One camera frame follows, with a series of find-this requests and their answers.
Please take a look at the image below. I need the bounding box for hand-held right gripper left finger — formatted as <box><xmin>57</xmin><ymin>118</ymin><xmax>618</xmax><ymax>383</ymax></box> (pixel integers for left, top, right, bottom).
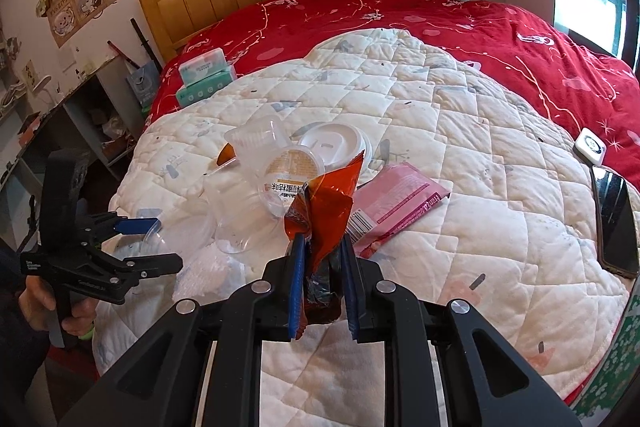
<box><xmin>59</xmin><ymin>232</ymin><xmax>308</xmax><ymax>427</ymax></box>

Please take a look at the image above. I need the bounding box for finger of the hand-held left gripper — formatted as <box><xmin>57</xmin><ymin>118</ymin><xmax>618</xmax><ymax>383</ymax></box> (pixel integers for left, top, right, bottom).
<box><xmin>112</xmin><ymin>253</ymin><xmax>184</xmax><ymax>281</ymax></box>
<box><xmin>80</xmin><ymin>212</ymin><xmax>162</xmax><ymax>249</ymax></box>

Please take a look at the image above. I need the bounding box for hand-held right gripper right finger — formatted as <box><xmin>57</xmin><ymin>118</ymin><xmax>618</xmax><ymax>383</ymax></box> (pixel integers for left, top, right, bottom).
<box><xmin>337</xmin><ymin>232</ymin><xmax>583</xmax><ymax>427</ymax></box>

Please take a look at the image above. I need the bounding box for clear plastic tray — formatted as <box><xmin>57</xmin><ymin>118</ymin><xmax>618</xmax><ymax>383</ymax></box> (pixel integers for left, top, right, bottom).
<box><xmin>112</xmin><ymin>202</ymin><xmax>213</xmax><ymax>268</ymax></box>

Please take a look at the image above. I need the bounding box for orange snack wrapper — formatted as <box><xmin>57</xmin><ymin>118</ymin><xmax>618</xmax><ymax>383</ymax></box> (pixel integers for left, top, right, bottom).
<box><xmin>284</xmin><ymin>155</ymin><xmax>363</xmax><ymax>338</ymax></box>

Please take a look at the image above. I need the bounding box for pink snack wrapper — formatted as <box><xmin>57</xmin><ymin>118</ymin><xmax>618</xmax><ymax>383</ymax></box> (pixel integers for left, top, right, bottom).
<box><xmin>352</xmin><ymin>162</ymin><xmax>453</xmax><ymax>258</ymax></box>

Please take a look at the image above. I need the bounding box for person's left forearm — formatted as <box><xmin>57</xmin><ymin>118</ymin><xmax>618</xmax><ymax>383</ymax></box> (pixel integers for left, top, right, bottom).
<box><xmin>0</xmin><ymin>247</ymin><xmax>51</xmax><ymax>408</ymax></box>

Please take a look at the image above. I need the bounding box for person's left hand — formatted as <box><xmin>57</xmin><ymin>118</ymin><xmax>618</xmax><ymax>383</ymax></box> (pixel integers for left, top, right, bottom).
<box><xmin>17</xmin><ymin>277</ymin><xmax>98</xmax><ymax>340</ymax></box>

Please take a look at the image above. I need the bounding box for crumpled white tissue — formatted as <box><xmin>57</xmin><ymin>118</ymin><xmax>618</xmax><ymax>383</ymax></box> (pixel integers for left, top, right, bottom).
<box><xmin>172</xmin><ymin>247</ymin><xmax>261</xmax><ymax>303</ymax></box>

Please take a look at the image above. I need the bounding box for round container with tan label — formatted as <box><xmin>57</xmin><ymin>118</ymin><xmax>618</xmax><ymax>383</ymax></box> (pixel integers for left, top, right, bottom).
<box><xmin>257</xmin><ymin>146</ymin><xmax>323</xmax><ymax>218</ymax></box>

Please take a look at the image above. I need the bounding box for small orange wrapper piece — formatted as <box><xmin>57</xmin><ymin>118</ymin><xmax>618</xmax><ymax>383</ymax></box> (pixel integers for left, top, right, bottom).
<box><xmin>217</xmin><ymin>143</ymin><xmax>241</xmax><ymax>168</ymax></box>

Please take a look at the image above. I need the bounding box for white plastic lid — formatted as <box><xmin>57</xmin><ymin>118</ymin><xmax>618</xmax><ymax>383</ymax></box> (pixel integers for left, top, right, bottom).
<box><xmin>299</xmin><ymin>123</ymin><xmax>373</xmax><ymax>170</ymax></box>

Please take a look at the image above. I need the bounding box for white desk with shelves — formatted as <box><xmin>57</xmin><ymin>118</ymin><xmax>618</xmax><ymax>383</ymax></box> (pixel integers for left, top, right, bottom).
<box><xmin>0</xmin><ymin>52</ymin><xmax>166</xmax><ymax>218</ymax></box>

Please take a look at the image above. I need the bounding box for teal tissue pack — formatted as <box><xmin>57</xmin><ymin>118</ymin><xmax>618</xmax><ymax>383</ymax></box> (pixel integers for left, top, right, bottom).
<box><xmin>179</xmin><ymin>48</ymin><xmax>238</xmax><ymax>88</ymax></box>
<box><xmin>175</xmin><ymin>74</ymin><xmax>238</xmax><ymax>105</ymax></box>

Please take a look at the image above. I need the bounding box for red stick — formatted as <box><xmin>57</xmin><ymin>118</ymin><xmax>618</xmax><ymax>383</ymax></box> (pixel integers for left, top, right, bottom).
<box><xmin>107</xmin><ymin>39</ymin><xmax>141</xmax><ymax>70</ymax></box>

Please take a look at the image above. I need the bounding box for black toy sword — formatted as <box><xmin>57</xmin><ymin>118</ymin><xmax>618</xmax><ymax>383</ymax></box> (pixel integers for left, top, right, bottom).
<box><xmin>131</xmin><ymin>18</ymin><xmax>163</xmax><ymax>72</ymax></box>

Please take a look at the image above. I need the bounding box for white quilted blanket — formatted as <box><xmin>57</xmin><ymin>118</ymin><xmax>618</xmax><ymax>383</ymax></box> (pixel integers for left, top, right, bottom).
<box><xmin>92</xmin><ymin>28</ymin><xmax>631</xmax><ymax>427</ymax></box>

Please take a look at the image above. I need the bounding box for black smartphone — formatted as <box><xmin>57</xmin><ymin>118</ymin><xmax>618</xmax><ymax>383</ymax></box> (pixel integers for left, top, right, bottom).
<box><xmin>589</xmin><ymin>165</ymin><xmax>640</xmax><ymax>279</ymax></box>

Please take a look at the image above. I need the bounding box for green patterned sheet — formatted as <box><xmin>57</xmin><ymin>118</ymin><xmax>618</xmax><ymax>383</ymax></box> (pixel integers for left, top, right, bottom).
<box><xmin>575</xmin><ymin>317</ymin><xmax>640</xmax><ymax>418</ymax></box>

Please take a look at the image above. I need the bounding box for white square device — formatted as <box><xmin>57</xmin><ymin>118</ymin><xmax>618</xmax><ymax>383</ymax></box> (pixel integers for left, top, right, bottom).
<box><xmin>571</xmin><ymin>128</ymin><xmax>607</xmax><ymax>166</ymax></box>

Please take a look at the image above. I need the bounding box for red printed blanket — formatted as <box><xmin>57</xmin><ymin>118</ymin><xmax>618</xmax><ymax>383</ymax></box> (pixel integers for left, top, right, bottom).
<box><xmin>147</xmin><ymin>0</ymin><xmax>640</xmax><ymax>208</ymax></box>

